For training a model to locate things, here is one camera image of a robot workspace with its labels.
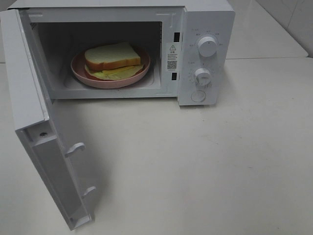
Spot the sandwich with lettuce and cheese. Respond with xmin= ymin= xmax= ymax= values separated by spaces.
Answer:
xmin=84 ymin=43 xmax=144 ymax=81

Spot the pink round plate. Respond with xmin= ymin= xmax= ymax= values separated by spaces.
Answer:
xmin=71 ymin=47 xmax=151 ymax=89

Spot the white microwave door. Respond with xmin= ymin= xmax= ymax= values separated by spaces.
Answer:
xmin=0 ymin=9 xmax=92 ymax=230

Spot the glass microwave turntable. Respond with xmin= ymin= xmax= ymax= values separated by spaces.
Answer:
xmin=63 ymin=60 xmax=160 ymax=90

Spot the lower white timer knob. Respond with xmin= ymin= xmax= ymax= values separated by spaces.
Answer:
xmin=194 ymin=68 xmax=212 ymax=86

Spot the white warning label sticker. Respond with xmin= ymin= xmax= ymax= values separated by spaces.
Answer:
xmin=166 ymin=43 xmax=179 ymax=71

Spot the white microwave oven body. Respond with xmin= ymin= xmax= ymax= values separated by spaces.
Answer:
xmin=7 ymin=0 xmax=235 ymax=105

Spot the upper white power knob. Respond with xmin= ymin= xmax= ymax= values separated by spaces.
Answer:
xmin=198 ymin=35 xmax=218 ymax=57

